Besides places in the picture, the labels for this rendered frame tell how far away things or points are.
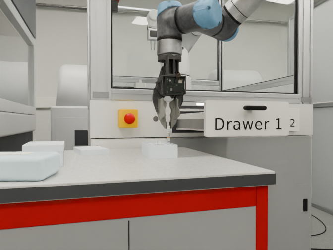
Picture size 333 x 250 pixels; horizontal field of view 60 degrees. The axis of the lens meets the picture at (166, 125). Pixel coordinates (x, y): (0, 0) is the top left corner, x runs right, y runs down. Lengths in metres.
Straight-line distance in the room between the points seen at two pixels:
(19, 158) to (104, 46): 0.69
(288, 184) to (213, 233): 0.88
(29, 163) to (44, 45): 4.02
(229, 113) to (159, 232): 0.45
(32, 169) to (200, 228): 0.34
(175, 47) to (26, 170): 0.51
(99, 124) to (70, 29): 3.49
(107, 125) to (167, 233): 0.62
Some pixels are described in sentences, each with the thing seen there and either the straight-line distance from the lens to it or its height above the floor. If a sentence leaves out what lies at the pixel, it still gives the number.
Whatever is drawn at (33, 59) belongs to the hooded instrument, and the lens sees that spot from 2.09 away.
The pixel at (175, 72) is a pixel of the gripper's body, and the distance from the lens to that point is 0.83.
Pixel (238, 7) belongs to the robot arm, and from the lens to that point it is 0.90.
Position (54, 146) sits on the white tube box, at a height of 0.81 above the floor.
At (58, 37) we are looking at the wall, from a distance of 4.53.
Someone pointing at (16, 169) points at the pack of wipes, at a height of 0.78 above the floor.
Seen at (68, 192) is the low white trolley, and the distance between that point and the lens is 0.54.
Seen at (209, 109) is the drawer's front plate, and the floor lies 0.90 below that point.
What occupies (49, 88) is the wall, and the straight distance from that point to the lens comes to 4.42.
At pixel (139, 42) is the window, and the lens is 1.20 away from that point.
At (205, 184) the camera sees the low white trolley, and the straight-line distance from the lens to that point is 0.58.
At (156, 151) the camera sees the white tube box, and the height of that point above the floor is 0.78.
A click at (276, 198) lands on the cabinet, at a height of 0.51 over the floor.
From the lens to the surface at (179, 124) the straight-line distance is 1.15.
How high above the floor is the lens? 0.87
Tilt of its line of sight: 1 degrees down
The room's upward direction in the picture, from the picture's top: straight up
